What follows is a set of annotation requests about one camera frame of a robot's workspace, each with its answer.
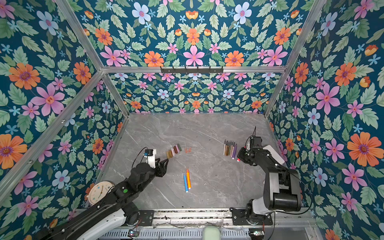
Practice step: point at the blue highlighter pen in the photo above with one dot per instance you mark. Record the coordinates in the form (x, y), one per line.
(186, 183)

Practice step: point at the pale green rounded object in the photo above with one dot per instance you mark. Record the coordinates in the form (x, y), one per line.
(211, 233)

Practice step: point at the white rectangular box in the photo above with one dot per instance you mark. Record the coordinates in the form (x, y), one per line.
(275, 154)

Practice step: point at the beige round clock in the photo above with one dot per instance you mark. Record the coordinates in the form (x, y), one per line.
(99, 191)

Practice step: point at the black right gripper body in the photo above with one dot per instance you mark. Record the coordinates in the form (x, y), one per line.
(244, 155)

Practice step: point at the purple highlighter pen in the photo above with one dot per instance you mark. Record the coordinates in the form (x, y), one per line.
(234, 152)

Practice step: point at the orange highlighter pen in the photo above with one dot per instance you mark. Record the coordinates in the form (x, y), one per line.
(188, 179)

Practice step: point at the black hook rail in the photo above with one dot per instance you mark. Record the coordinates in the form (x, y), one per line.
(191, 70)

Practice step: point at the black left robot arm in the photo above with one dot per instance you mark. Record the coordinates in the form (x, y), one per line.
(111, 211)

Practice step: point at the pink pen gold cap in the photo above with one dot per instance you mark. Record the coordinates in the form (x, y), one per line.
(232, 149)

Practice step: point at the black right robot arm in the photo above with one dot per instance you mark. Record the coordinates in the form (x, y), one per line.
(282, 190)

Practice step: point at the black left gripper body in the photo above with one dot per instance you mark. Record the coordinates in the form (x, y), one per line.
(152, 174)

